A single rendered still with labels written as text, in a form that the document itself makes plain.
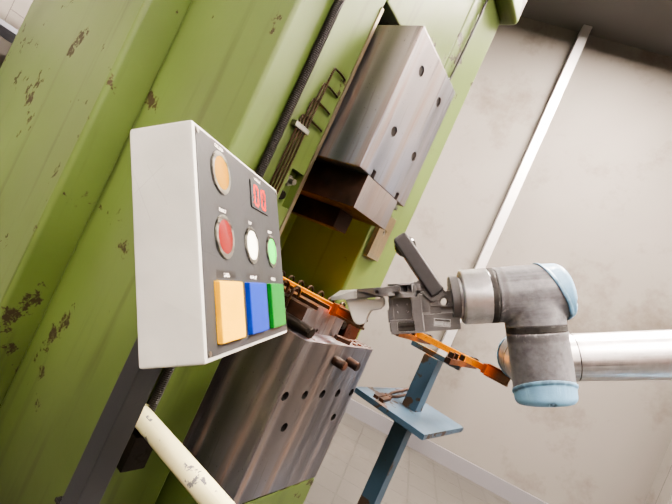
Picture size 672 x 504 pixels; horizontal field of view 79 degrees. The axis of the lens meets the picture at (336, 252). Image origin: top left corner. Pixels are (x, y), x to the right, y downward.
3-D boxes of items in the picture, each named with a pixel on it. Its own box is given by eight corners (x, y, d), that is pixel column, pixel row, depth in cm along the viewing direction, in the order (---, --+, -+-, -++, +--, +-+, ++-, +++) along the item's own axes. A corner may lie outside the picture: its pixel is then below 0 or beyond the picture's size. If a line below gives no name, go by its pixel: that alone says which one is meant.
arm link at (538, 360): (566, 396, 68) (555, 322, 70) (591, 414, 57) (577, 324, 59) (507, 398, 71) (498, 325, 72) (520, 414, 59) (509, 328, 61)
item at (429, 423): (462, 431, 161) (464, 427, 161) (422, 440, 130) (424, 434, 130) (400, 392, 180) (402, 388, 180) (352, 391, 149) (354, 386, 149)
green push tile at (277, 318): (286, 324, 75) (283, 283, 75) (274, 328, 67) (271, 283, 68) (276, 325, 75) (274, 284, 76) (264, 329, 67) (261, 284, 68)
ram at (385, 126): (413, 216, 134) (462, 107, 135) (359, 166, 103) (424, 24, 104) (320, 186, 158) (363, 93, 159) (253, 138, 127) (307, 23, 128)
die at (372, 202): (385, 230, 123) (397, 201, 123) (353, 207, 107) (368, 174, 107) (289, 195, 147) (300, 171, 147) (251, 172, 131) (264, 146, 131)
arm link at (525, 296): (587, 324, 59) (576, 256, 61) (498, 329, 61) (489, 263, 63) (561, 322, 69) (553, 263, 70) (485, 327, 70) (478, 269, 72)
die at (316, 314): (336, 337, 122) (348, 311, 122) (297, 331, 106) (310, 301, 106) (248, 285, 146) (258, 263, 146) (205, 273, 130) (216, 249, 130)
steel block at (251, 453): (316, 477, 130) (373, 349, 131) (229, 508, 98) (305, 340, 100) (213, 386, 162) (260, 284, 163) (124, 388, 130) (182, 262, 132)
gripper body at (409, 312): (387, 335, 65) (465, 330, 63) (382, 281, 66) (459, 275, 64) (388, 330, 72) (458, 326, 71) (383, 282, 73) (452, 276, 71)
